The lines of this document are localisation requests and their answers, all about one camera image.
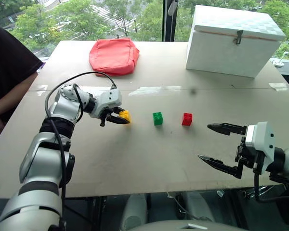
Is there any green toy brick cube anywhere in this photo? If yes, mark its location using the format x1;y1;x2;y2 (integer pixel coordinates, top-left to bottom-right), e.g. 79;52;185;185
152;112;165;127

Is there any grey rounded robot leg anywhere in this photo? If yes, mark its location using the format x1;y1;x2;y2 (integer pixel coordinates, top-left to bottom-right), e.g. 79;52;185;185
182;192;215;222
119;193;149;231

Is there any person's black shirt torso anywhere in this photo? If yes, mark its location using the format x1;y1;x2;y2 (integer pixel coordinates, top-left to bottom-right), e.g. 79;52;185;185
0;21;44;143

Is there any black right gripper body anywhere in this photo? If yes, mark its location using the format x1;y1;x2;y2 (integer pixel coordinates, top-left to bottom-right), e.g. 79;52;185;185
234;135;259;174

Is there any metal box latch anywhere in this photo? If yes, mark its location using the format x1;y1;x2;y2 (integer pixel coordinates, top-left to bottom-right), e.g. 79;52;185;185
232;29;244;46

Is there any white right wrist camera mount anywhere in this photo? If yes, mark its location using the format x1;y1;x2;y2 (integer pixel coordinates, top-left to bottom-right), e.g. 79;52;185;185
245;121;276;176

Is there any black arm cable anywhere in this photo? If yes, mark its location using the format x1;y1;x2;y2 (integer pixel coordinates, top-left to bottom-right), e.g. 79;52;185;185
44;71;118;231
253;167;289;203

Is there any black window frame post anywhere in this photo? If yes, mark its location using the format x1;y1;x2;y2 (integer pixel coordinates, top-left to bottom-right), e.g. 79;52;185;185
161;0;179;42

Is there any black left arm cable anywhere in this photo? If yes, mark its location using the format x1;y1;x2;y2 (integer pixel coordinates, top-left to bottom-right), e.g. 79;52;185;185
44;71;118;231

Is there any red toy brick cube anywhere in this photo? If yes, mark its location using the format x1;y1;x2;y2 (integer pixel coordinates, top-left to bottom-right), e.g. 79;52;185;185
181;112;194;127

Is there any grey robot body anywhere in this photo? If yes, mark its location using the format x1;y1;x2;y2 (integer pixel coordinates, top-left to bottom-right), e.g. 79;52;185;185
131;218;235;231

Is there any clear tape strip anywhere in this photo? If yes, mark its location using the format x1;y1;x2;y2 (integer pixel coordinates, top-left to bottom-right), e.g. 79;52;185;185
269;82;289;92
35;84;49;96
128;86;183;97

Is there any white foam box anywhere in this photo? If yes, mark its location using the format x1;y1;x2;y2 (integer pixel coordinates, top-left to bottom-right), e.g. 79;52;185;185
185;4;287;78

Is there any small white stand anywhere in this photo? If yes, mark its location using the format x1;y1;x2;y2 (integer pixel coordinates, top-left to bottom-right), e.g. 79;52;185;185
272;51;289;68

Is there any red fabric bag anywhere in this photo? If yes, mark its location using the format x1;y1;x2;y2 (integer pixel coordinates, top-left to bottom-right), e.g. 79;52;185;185
89;37;140;77

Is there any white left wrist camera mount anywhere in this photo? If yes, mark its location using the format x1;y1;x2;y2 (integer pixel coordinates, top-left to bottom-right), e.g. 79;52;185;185
89;88;123;119

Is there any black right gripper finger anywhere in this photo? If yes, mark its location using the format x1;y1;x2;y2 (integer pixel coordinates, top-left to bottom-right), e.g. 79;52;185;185
207;122;248;136
197;154;244;180

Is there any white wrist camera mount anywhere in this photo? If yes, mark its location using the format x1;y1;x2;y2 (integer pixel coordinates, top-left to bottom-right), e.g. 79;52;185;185
89;88;123;119
245;121;276;176

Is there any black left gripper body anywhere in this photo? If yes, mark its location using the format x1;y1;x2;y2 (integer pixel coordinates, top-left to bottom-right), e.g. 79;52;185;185
99;107;120;128

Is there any yellow toy brick cube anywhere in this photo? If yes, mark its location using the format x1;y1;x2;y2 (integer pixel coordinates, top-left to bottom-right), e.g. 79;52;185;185
118;110;133;125

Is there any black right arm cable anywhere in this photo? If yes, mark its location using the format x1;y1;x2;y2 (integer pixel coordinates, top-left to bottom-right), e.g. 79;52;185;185
253;167;289;203

